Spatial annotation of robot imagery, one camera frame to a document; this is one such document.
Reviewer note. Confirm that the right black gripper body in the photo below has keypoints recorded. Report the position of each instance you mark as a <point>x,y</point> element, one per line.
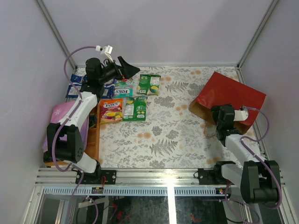
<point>215,112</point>

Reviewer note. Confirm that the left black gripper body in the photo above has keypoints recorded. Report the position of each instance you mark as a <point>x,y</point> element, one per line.
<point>119,68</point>

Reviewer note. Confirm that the green Fox's candy bag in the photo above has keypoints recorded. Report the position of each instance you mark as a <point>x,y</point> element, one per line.
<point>123,88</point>

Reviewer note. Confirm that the green snack bag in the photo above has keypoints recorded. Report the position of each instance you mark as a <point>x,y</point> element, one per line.
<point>135,109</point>
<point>149,84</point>

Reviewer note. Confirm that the red paper bag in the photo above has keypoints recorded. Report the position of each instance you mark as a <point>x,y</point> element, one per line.
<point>221,90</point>

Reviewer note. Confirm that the blue chips bag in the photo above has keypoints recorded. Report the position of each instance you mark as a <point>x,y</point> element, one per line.
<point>105,91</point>

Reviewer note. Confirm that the orange candy bag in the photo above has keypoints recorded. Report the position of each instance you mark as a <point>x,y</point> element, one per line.
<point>111,111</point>

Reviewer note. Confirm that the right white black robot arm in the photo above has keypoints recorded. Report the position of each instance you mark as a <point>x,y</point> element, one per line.
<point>259,178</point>

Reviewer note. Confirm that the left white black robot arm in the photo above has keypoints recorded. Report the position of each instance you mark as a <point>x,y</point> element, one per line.
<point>64,139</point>

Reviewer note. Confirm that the dark patterned cloth in tray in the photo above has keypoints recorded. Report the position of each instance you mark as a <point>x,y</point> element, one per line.
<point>92,121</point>

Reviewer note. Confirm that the floral table mat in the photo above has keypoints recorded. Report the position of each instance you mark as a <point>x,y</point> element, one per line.
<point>171,136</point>

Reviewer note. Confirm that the wooden organizer tray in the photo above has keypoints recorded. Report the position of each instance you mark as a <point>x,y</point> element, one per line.
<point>90,137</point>

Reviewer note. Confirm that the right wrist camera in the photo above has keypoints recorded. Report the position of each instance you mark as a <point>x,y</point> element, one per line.
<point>241,115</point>

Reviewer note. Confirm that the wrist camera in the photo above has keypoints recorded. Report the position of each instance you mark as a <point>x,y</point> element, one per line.
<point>105,51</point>
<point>241,115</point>

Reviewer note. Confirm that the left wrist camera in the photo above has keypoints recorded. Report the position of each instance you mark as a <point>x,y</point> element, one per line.
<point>105,51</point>

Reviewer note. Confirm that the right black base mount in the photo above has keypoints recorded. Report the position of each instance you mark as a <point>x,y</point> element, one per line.
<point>210,176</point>

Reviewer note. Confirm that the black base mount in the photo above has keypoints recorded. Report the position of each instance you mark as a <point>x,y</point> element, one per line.
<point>210,176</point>
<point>103,177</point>

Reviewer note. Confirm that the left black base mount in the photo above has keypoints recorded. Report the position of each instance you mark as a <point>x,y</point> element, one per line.
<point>103,177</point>

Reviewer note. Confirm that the aluminium front rail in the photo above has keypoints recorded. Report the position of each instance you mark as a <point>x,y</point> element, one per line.
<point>126,177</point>

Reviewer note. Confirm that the white slotted cable duct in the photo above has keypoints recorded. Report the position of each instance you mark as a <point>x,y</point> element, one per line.
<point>134,191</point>

